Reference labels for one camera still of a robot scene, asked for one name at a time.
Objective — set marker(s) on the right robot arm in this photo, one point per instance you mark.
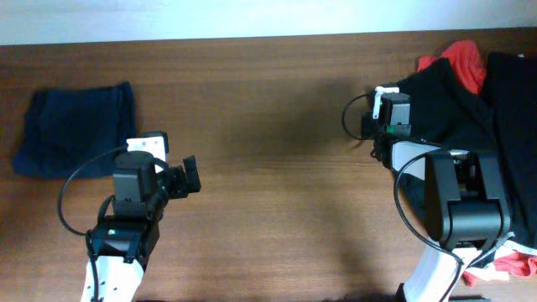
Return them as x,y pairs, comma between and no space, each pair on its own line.
449,251

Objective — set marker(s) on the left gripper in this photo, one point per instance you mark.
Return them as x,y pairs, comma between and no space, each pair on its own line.
180,180

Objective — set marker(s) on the black garment with white letters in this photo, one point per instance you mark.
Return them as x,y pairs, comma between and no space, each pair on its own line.
510,90

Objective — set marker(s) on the folded navy blue garment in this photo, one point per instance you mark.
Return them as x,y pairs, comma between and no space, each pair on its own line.
63,129

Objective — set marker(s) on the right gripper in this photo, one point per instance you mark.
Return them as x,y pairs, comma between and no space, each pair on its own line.
378,139

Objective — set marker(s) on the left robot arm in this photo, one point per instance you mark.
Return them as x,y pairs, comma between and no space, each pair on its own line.
127,228

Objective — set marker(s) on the red and white garment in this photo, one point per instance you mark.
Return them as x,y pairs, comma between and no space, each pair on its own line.
509,260

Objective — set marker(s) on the black shorts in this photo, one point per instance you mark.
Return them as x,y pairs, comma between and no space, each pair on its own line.
442,112

